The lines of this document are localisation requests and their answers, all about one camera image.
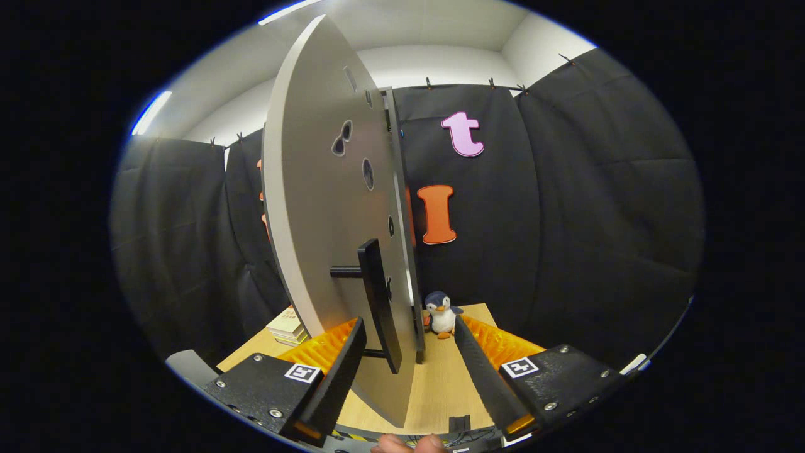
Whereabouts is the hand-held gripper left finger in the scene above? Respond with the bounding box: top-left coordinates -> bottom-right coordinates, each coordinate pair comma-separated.
203,316 -> 367,449

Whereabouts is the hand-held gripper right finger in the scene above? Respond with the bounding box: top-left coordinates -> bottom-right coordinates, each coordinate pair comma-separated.
454,315 -> 630,441

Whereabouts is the black door handle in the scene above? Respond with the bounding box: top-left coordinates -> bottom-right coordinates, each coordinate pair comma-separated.
330,239 -> 404,375

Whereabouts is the beige shoe cabinet door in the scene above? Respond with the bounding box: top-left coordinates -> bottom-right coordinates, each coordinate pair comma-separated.
261,14 -> 423,430

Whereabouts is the dark grey shoe cabinet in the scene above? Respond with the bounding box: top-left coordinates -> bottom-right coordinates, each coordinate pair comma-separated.
382,87 -> 426,366

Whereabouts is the penguin plush toy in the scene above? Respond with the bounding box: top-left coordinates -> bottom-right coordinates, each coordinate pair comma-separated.
423,291 -> 465,340

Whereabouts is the beige cover book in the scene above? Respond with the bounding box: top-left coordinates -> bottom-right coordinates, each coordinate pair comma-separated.
267,306 -> 304,337

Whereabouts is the black backdrop cloth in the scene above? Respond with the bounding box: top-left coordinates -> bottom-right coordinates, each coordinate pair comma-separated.
110,47 -> 706,372

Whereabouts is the narrow ceiling light strip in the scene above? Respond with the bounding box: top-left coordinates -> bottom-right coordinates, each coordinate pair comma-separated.
130,91 -> 173,137

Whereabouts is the large ceiling light panel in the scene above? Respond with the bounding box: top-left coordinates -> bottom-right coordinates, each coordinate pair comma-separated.
258,0 -> 323,26

